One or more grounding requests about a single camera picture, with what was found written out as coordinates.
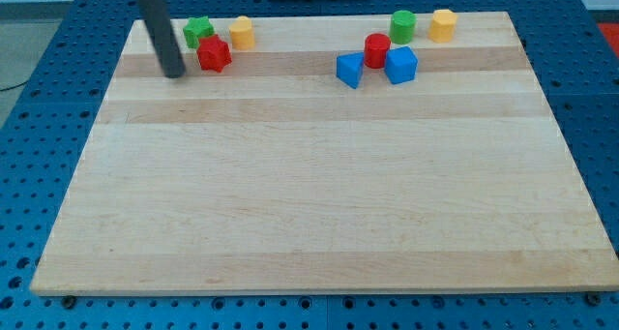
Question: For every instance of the red star block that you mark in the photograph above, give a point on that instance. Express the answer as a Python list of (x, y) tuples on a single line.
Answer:
[(213, 54)]

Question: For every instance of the green star block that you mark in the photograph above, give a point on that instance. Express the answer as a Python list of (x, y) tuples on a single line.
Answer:
[(196, 29)]

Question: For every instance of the light wooden board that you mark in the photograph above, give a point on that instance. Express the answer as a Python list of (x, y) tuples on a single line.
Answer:
[(274, 177)]

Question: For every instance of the blue triangular block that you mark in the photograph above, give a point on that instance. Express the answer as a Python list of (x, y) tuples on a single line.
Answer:
[(349, 69)]

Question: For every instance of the red cylinder block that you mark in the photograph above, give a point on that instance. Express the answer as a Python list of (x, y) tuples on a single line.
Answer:
[(375, 50)]

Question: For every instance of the blue cube block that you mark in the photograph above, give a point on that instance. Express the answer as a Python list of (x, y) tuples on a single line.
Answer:
[(401, 65)]

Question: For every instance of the yellow cylinder block left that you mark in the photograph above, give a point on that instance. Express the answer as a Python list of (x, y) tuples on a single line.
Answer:
[(241, 33)]

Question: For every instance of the green cylinder block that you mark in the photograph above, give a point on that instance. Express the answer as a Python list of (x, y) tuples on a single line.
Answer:
[(402, 27)]

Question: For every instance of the yellow hexagon block right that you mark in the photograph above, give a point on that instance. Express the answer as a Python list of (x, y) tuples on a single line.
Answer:
[(442, 26)]

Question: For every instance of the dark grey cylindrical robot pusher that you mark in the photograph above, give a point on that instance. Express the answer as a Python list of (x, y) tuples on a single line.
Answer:
[(158, 24)]

